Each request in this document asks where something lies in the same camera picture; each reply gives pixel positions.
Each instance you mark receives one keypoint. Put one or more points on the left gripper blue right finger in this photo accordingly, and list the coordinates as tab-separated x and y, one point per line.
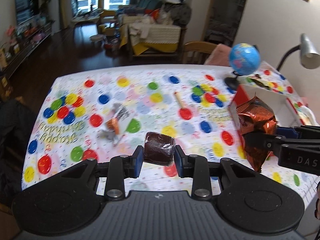
195	167

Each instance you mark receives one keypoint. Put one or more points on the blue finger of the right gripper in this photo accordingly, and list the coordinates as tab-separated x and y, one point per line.
287	132

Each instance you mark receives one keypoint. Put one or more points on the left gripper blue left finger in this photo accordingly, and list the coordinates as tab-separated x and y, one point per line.
121	168

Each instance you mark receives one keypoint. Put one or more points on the shiny orange-brown snack bag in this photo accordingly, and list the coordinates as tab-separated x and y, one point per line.
256	116

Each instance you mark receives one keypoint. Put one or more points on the dark chocolate snack packet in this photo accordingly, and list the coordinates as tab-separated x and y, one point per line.
159	149

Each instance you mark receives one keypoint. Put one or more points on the red white cardboard box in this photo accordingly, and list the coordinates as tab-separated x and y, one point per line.
284	111

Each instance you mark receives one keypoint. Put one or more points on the tissue pack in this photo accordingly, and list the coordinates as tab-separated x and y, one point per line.
307	116

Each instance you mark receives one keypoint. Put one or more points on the colourful balloon tablecloth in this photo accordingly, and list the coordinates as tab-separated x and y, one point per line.
76	107

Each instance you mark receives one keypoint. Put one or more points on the white black snack packet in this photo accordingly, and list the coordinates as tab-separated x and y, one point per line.
113	130

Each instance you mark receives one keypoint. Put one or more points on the green gold snack wrapper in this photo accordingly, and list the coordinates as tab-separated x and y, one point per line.
257	80

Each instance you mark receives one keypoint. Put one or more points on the small beige stick snack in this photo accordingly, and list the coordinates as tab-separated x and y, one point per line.
179	100

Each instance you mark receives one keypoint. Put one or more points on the silver gooseneck desk lamp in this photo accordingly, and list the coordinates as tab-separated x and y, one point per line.
308	54

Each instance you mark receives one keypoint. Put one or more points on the small blue globe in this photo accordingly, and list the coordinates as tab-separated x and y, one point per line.
244	59

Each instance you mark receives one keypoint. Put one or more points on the wooden chair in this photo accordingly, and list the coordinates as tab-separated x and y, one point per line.
196	52

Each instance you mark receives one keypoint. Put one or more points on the small white stool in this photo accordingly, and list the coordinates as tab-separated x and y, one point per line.
98	39

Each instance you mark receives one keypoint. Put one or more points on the sofa with cream cover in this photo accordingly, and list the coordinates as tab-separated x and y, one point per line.
153	27

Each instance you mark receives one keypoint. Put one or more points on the round coffee table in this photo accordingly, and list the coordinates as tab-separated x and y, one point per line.
92	17

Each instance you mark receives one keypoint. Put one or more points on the long low tv cabinet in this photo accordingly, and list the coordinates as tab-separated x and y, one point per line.
29	45

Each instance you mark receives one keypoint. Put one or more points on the wall television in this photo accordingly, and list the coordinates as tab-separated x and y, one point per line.
26	9

